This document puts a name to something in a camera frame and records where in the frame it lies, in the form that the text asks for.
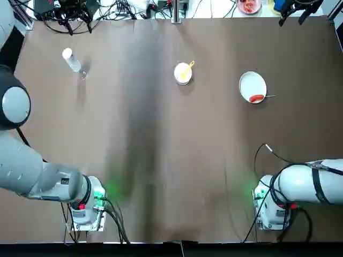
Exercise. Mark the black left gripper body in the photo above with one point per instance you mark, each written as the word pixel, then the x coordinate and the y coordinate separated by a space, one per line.
pixel 77 13

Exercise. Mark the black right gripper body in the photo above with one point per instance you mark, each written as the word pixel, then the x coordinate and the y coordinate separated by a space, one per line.
pixel 302 4

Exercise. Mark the glass oil pot white cap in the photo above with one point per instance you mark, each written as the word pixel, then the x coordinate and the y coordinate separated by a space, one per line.
pixel 67 53

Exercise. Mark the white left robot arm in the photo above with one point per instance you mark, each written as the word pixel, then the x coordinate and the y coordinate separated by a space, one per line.
pixel 21 171

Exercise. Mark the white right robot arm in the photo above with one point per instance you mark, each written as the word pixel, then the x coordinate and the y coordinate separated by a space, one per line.
pixel 294 184

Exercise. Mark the small white bowl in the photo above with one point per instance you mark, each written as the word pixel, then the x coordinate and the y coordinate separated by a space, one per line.
pixel 178 76

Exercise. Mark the blue cloth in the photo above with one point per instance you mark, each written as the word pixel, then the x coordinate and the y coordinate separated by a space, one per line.
pixel 279 6

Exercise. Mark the yellow plate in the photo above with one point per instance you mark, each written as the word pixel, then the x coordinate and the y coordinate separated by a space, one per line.
pixel 272 9

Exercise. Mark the grey power strip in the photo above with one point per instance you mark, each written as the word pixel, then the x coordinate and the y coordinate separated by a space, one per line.
pixel 122 8

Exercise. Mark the pink plate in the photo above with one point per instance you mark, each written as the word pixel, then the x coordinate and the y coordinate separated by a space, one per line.
pixel 249 6

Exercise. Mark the white plastic bag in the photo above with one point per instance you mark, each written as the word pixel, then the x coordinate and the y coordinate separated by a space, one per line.
pixel 138 4

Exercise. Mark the white round plate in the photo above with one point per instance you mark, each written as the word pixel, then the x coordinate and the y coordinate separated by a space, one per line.
pixel 252 83

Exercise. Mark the red sausage on skewer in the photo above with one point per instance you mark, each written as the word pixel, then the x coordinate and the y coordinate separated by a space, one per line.
pixel 256 98

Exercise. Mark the aluminium frame post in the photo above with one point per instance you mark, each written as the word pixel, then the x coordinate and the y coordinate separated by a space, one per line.
pixel 335 10
pixel 177 13

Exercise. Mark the aluminium frame profile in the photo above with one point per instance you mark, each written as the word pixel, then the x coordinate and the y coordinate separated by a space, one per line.
pixel 28 24

